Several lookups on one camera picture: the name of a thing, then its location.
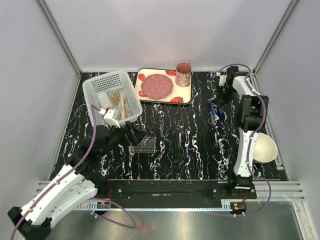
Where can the brown test tube brush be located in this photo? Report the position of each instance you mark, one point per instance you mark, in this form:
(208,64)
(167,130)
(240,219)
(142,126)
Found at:
(115,99)

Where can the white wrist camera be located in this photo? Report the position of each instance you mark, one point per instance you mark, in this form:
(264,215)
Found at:
(222,79)
(109,117)

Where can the white ceramic bowl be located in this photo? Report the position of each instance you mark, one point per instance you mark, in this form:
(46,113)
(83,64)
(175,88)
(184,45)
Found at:
(265,150)

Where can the strawberry pattern tray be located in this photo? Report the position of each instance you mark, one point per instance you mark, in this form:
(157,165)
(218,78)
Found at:
(179,95)

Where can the clear test tube rack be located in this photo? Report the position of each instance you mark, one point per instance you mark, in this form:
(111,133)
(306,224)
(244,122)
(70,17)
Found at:
(146,146)

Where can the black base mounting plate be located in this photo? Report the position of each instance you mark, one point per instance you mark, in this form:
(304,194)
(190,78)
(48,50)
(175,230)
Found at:
(215,189)

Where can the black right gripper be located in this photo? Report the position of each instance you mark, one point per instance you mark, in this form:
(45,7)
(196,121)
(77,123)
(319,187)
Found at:
(222,100)

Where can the pink polka dot plate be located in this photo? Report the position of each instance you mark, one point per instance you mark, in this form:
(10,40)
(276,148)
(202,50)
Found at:
(157,86)

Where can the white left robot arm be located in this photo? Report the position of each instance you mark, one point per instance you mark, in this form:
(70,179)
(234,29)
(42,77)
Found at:
(78,181)

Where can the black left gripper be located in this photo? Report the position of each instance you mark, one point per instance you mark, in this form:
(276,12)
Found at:
(132,136)

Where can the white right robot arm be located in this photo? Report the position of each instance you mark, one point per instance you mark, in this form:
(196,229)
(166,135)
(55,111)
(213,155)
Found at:
(250,119)

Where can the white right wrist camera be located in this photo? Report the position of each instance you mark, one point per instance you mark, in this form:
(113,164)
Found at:
(222,79)

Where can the white red-capped wash bottle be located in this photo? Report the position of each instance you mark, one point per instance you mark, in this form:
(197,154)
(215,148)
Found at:
(104,101)

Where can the white plastic mesh basket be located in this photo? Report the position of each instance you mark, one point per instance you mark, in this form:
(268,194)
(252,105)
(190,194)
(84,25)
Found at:
(116,81)

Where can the pink floral mug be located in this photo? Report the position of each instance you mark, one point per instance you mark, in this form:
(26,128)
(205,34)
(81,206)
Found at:
(183,74)

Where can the wooden test tube clamp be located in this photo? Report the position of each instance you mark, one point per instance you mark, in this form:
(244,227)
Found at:
(123,113)

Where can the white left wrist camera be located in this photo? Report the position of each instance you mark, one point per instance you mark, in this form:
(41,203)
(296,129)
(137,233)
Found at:
(109,117)

